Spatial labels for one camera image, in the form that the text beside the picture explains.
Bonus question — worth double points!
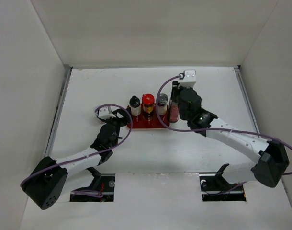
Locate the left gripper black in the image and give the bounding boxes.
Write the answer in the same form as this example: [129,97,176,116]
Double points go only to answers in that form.
[102,107,132,148]

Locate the white bottle black cap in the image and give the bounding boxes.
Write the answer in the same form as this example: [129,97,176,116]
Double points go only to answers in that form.
[129,95,141,116]

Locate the tall clear bottle black cap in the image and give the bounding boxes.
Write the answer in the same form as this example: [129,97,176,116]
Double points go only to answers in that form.
[168,101,179,123]

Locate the jar with dark grey lid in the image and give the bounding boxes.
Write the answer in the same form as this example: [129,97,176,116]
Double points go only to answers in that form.
[157,93,168,116]

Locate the red lid sauce jar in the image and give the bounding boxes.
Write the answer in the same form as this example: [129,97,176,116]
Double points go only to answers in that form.
[142,93,155,120]

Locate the jar with white pink lid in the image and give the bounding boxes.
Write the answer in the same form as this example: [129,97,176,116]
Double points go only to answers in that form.
[93,108,98,117]

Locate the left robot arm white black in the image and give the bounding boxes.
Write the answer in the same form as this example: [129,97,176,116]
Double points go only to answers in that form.
[20,104,133,210]

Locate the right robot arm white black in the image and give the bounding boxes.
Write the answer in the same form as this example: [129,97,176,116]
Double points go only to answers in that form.
[171,81,289,190]

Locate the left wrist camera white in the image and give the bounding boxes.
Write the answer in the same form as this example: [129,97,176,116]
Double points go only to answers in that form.
[98,106,114,118]

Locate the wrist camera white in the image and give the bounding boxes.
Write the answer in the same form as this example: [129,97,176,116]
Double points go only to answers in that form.
[98,106,114,118]
[178,70,196,89]

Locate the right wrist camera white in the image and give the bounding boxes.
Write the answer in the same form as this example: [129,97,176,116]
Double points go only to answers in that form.
[178,70,196,89]

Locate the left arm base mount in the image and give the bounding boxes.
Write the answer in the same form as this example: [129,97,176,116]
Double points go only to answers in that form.
[69,167,116,203]

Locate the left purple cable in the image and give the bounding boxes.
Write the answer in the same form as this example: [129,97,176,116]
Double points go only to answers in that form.
[20,103,134,199]

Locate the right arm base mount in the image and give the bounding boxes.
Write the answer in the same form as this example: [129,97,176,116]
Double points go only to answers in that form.
[199,164,246,202]

